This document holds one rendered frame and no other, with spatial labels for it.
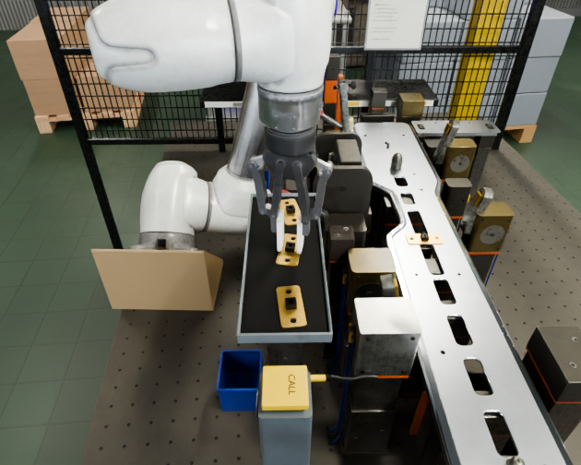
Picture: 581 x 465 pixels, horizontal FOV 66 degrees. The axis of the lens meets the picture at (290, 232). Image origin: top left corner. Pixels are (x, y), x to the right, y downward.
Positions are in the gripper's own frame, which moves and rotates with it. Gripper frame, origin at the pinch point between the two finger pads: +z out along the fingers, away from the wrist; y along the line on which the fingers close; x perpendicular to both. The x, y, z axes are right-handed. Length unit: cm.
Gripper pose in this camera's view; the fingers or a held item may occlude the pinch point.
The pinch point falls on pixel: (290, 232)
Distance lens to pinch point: 76.7
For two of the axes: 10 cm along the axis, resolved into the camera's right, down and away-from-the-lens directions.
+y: 9.9, 1.1, -1.4
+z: 0.0, 7.8, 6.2
